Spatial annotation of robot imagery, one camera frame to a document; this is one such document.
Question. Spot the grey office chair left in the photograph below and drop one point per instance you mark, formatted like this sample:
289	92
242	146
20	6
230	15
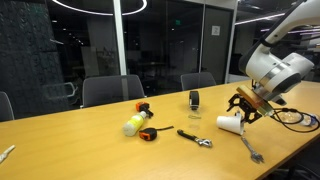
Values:
6	111

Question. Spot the white paper cup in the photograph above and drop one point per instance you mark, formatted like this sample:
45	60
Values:
232	124

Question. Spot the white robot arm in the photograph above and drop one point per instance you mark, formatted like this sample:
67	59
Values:
273	75

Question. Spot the clear plastic bottle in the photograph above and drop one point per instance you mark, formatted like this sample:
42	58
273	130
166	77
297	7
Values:
304	119

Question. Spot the black-handled adjustable wrench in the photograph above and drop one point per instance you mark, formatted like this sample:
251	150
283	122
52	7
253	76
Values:
199	141

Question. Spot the orange black tape measure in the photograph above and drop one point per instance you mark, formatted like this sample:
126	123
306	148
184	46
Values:
149	134

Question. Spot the yellow spray bottle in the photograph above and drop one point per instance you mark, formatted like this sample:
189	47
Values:
135	122

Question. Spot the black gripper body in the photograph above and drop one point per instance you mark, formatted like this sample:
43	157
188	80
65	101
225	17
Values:
250	113

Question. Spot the grey office chair right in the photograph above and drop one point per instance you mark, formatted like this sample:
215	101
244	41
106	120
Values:
197	80

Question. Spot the grey office chair middle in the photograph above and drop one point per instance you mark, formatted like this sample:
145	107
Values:
111	89

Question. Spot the wooden camera mount block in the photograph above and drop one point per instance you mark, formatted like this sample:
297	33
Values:
256	102

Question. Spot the black tape roll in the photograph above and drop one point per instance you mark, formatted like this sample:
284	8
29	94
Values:
194	100

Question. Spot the clear glass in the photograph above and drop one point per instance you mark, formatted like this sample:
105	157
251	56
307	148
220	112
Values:
194	121

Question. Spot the white object at edge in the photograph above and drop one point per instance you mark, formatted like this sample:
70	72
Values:
4	155

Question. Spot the grey office chair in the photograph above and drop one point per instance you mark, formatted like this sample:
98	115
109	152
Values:
6	111
111	89
197	80

